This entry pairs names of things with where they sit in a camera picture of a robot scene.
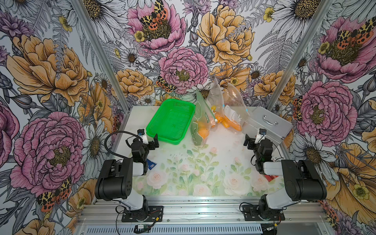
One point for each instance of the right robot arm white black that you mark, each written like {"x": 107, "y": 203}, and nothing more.
{"x": 301, "y": 183}

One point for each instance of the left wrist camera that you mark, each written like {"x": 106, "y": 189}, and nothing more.
{"x": 142, "y": 134}

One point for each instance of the orange mango bottom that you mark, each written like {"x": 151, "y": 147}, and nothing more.
{"x": 203, "y": 132}

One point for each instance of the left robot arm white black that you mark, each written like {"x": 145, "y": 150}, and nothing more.
{"x": 115, "y": 181}

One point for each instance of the blue white small packet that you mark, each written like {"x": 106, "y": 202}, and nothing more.
{"x": 151, "y": 164}

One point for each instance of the red small packet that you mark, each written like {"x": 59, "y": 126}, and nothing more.
{"x": 270, "y": 178}

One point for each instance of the small green circuit board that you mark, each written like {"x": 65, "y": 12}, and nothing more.
{"x": 140, "y": 228}

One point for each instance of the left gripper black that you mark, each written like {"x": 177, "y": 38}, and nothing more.
{"x": 151, "y": 143}

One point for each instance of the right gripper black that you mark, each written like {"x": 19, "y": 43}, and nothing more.
{"x": 251, "y": 142}

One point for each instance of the clear zip-top bag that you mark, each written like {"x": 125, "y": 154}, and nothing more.
{"x": 234, "y": 107}
{"x": 201, "y": 118}
{"x": 215, "y": 103}

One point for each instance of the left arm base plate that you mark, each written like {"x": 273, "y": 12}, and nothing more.
{"x": 152, "y": 214}

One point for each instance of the green plastic basket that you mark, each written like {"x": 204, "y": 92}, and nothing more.
{"x": 171, "y": 121}

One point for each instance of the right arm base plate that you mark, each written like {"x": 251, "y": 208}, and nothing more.
{"x": 254, "y": 213}

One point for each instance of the silver metal case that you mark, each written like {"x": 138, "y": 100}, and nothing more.
{"x": 277, "y": 128}

